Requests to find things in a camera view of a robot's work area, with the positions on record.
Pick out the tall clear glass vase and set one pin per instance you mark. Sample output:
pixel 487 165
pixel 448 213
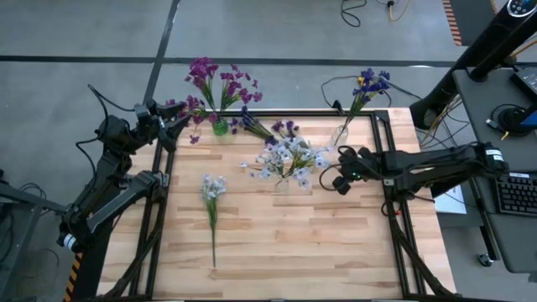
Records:
pixel 282 185

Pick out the black computer keyboard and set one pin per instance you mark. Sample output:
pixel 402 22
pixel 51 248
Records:
pixel 518 195

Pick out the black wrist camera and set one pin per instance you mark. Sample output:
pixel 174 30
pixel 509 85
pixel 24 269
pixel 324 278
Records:
pixel 342 185
pixel 168 144

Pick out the ribbed clear glass vase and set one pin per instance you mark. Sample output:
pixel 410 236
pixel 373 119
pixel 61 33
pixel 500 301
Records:
pixel 339 136

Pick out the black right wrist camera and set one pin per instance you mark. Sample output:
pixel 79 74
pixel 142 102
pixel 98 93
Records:
pixel 342 185

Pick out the white artificial flower bunch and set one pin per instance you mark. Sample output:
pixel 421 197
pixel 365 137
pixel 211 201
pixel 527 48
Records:
pixel 212 189
pixel 289 157

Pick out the black tower fan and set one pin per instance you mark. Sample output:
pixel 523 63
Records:
pixel 482 50

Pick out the desk caster wheel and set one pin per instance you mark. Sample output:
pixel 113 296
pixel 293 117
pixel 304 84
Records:
pixel 484 260

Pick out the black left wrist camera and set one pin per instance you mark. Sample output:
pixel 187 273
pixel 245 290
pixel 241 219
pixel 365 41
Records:
pixel 168 144

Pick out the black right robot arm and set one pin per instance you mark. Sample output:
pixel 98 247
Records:
pixel 440 165

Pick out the green glass vase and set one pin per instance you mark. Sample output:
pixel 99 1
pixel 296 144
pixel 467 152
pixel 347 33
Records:
pixel 220 127

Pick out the hazard striped black base plate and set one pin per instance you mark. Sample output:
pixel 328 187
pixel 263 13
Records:
pixel 92 277

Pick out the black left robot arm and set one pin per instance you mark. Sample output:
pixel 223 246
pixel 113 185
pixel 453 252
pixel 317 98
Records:
pixel 115 134

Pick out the hazard striped floor mat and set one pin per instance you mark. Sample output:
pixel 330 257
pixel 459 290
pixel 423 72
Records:
pixel 470 17

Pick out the grey office desk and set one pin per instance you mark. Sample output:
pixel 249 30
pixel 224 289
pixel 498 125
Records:
pixel 495 142

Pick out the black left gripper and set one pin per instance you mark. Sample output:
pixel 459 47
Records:
pixel 149 121

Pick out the black frame clamp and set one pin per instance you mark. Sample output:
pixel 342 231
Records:
pixel 337 107

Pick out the yellow power plug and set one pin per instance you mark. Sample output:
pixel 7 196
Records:
pixel 361 80

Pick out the grey metal side table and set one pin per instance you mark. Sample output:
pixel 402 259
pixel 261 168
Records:
pixel 17 201

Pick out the dark laptop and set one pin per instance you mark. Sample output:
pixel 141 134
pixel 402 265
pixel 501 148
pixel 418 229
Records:
pixel 526 79

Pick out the black aluminium table frame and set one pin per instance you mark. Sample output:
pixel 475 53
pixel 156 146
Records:
pixel 268 113

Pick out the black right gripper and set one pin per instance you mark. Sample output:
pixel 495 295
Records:
pixel 361 168

